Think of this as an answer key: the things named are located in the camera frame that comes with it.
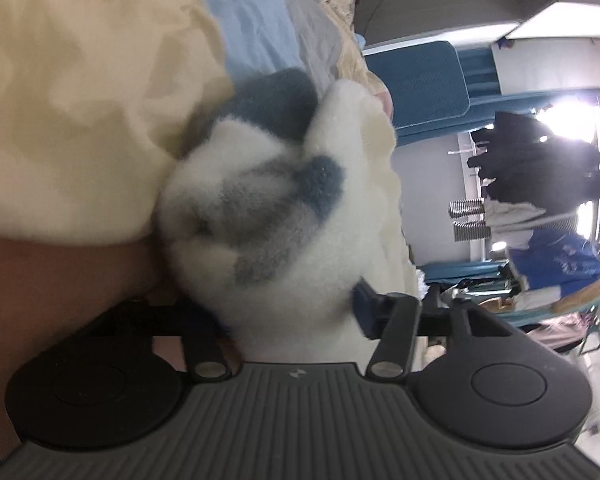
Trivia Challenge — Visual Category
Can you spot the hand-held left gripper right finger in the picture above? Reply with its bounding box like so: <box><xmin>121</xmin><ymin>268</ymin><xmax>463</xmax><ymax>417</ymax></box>
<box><xmin>352</xmin><ymin>277</ymin><xmax>520</xmax><ymax>380</ymax></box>

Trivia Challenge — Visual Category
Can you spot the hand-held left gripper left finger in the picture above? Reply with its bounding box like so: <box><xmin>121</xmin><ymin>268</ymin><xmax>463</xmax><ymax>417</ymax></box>
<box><xmin>94</xmin><ymin>300</ymin><xmax>232</xmax><ymax>382</ymax></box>

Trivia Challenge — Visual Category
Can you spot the cream sweater with blue stripes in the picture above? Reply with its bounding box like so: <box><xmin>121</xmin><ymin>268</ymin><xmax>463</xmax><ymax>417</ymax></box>
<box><xmin>155</xmin><ymin>67</ymin><xmax>421</xmax><ymax>366</ymax></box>

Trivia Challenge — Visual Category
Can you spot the white plastic bag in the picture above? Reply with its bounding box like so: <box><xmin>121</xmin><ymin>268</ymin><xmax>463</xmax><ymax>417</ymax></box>
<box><xmin>413</xmin><ymin>266</ymin><xmax>433</xmax><ymax>298</ymax></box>

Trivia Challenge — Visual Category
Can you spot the striped hanging garment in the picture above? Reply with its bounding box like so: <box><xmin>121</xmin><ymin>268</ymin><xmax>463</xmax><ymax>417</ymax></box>
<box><xmin>449</xmin><ymin>199</ymin><xmax>492</xmax><ymax>243</ymax></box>

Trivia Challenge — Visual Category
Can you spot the white hanging garment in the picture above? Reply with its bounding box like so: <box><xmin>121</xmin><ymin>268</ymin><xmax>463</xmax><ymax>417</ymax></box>
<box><xmin>481</xmin><ymin>196</ymin><xmax>580</xmax><ymax>235</ymax></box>

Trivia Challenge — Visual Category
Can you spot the blue hanging jersey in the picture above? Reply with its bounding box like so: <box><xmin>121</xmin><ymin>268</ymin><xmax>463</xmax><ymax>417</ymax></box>
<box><xmin>509</xmin><ymin>229</ymin><xmax>600</xmax><ymax>308</ymax></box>

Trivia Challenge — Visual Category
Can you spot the black hanging jacket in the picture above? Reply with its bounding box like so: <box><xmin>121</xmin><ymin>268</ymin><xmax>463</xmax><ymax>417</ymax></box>
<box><xmin>466</xmin><ymin>110</ymin><xmax>600</xmax><ymax>217</ymax></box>

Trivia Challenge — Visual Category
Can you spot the blue padded board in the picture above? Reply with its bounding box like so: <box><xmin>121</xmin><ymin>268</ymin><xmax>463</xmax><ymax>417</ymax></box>
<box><xmin>361</xmin><ymin>40</ymin><xmax>472</xmax><ymax>133</ymax></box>

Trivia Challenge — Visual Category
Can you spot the blue curtain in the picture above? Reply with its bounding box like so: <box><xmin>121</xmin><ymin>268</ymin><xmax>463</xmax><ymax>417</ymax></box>
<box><xmin>390</xmin><ymin>42</ymin><xmax>511</xmax><ymax>146</ymax></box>

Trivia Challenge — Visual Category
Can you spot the pastel patchwork quilt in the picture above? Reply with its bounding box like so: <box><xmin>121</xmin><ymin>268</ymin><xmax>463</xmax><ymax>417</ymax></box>
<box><xmin>0</xmin><ymin>0</ymin><xmax>406</xmax><ymax>321</ymax></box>

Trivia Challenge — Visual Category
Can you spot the light blue bed sheet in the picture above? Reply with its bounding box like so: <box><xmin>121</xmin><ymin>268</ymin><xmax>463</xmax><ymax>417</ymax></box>
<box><xmin>197</xmin><ymin>0</ymin><xmax>313</xmax><ymax>83</ymax></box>

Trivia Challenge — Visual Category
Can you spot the grey wall cabinet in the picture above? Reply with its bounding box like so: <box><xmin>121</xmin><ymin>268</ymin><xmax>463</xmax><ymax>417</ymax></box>
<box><xmin>355</xmin><ymin>0</ymin><xmax>600</xmax><ymax>98</ymax></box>

